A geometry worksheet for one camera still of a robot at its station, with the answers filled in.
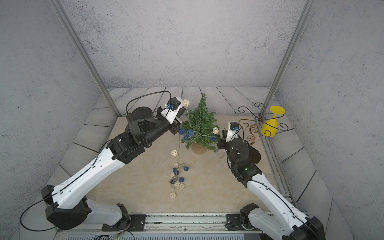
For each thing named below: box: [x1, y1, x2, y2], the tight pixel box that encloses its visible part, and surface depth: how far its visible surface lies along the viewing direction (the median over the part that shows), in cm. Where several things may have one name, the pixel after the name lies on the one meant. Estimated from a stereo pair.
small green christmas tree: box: [180, 93, 222, 155], surface depth 79 cm
